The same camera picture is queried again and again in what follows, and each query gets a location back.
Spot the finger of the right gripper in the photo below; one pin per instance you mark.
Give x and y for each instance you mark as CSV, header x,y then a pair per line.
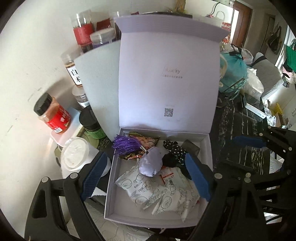
x,y
254,140
232,170

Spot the red-label spice jar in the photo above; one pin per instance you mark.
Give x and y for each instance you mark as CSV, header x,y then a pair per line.
x,y
52,113

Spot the purple tassel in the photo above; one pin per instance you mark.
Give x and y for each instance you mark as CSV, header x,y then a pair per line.
x,y
124,145

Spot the tall red-label jar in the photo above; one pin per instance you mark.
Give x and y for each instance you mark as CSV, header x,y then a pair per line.
x,y
83,28

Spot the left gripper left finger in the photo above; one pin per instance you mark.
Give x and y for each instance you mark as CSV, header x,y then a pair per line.
x,y
45,220

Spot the lavender drawstring pouch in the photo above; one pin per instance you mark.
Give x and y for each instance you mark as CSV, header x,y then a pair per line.
x,y
151,162

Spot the lavender gift box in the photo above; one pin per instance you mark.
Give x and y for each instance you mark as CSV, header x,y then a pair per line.
x,y
161,79

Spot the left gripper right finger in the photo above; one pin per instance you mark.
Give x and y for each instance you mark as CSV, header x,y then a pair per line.
x,y
233,211

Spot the far leaf-pattern chair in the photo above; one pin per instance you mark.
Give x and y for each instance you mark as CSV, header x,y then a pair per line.
x,y
268,74

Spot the dark green lid jar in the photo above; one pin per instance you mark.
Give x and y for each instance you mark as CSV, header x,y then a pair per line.
x,y
89,121

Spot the black polka-dot scrunchie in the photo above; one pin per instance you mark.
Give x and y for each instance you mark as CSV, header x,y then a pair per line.
x,y
175,157

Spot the cream thermos jug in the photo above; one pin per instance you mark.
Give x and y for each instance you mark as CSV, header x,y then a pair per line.
x,y
223,69

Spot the brown wooden door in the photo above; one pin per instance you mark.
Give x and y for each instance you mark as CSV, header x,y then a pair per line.
x,y
243,22

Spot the red white snack packet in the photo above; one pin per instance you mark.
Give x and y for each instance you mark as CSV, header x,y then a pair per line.
x,y
168,175

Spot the green hanging bag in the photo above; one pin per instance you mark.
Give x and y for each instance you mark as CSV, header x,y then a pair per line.
x,y
289,63

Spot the clear plastic bag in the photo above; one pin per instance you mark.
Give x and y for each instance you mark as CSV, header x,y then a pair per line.
x,y
253,86

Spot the teal drawstring bag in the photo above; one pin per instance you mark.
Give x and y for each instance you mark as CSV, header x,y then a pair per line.
x,y
236,73

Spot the white flat device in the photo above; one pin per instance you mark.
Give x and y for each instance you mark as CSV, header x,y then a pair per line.
x,y
255,110

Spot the white lid tub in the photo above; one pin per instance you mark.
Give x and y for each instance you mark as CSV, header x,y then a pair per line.
x,y
73,155

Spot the white leaf-print packet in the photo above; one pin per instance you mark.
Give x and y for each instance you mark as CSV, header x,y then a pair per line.
x,y
142,190

